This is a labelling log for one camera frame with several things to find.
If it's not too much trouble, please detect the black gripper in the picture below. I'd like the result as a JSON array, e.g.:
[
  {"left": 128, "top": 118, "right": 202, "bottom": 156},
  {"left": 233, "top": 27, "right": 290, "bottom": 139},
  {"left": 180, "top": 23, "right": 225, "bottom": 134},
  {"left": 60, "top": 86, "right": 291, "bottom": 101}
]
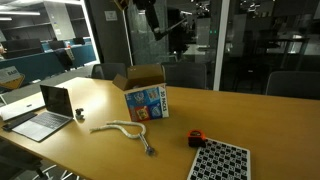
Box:
[{"left": 131, "top": 0, "right": 162, "bottom": 35}]

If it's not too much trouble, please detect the colourful printed cardboard box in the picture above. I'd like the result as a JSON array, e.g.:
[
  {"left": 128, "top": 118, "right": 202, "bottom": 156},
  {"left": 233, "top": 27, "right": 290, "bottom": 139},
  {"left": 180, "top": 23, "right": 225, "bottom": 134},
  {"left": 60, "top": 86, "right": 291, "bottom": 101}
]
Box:
[{"left": 112, "top": 63, "right": 170, "bottom": 123}]

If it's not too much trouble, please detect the white paper pillar sign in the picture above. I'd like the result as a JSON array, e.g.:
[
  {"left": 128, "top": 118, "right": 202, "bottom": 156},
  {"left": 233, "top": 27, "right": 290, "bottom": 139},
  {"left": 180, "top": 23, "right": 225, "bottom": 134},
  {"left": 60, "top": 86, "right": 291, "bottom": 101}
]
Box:
[{"left": 103, "top": 10, "right": 119, "bottom": 22}]

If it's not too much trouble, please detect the dark office chair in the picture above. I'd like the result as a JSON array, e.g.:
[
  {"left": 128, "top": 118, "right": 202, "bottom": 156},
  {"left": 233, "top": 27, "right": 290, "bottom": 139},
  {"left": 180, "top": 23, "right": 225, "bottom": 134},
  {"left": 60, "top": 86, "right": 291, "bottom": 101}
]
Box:
[
  {"left": 161, "top": 61, "right": 208, "bottom": 91},
  {"left": 265, "top": 70, "right": 320, "bottom": 101},
  {"left": 90, "top": 62, "right": 127, "bottom": 81}
]

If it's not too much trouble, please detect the black jacket on chair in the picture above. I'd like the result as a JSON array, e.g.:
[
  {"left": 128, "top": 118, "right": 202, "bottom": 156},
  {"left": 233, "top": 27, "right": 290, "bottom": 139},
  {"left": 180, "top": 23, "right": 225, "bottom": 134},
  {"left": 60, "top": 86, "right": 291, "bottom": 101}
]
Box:
[{"left": 54, "top": 47, "right": 75, "bottom": 72}]

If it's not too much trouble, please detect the blue office partition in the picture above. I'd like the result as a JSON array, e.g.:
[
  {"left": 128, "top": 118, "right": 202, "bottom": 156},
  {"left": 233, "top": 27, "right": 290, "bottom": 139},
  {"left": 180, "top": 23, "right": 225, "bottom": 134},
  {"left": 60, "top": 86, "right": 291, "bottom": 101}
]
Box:
[{"left": 0, "top": 43, "right": 98, "bottom": 87}]

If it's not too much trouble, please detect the orange black tape measure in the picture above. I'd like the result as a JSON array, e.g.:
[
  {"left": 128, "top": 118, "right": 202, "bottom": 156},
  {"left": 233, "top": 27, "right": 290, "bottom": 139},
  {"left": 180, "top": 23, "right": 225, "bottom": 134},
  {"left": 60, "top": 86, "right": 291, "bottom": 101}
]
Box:
[{"left": 187, "top": 129, "right": 208, "bottom": 149}]

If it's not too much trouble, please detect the small metal wrench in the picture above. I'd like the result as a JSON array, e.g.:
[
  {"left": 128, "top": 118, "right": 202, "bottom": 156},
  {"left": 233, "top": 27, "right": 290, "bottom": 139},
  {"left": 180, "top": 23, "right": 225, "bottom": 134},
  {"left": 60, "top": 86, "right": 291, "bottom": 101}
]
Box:
[{"left": 138, "top": 131, "right": 156, "bottom": 157}]

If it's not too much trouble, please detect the open grey laptop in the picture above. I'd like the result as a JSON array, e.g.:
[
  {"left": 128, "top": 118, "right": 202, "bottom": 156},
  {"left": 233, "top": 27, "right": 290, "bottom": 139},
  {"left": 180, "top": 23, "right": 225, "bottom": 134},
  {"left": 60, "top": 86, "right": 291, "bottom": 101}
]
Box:
[{"left": 11, "top": 83, "right": 75, "bottom": 144}]

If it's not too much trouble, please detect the yellow white sign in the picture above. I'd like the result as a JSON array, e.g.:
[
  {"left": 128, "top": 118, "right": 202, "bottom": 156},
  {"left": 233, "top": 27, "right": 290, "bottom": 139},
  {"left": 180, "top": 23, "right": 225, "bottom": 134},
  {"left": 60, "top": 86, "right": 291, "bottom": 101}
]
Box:
[{"left": 0, "top": 65, "right": 26, "bottom": 91}]

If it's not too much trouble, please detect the black white checkerboard sheet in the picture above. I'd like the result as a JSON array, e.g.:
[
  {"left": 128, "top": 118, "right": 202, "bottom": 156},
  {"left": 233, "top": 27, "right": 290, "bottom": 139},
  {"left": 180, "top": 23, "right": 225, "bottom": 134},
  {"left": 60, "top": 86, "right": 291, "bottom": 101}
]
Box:
[{"left": 186, "top": 137, "right": 252, "bottom": 180}]

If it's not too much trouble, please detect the closed white laptop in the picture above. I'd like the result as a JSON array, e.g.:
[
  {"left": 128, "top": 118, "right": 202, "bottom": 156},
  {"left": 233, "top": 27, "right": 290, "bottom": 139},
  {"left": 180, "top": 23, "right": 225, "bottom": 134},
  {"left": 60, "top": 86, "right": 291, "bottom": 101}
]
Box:
[{"left": 0, "top": 91, "right": 46, "bottom": 122}]

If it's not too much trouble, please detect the black phone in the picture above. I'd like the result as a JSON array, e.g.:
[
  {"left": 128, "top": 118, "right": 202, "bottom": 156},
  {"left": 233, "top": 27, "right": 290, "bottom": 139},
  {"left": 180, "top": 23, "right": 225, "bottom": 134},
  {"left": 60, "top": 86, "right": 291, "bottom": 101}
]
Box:
[{"left": 1, "top": 111, "right": 39, "bottom": 132}]

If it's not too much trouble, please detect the black swivel chair base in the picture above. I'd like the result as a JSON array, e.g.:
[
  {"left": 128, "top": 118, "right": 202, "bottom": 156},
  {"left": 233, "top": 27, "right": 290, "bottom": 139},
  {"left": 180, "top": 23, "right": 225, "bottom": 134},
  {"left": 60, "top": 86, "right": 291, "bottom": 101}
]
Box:
[{"left": 0, "top": 137, "right": 82, "bottom": 180}]

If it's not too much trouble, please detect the white rope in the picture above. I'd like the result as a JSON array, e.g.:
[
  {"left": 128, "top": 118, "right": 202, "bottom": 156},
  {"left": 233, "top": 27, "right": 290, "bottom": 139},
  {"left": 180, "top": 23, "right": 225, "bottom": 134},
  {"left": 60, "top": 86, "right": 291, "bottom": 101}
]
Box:
[{"left": 88, "top": 119, "right": 148, "bottom": 141}]

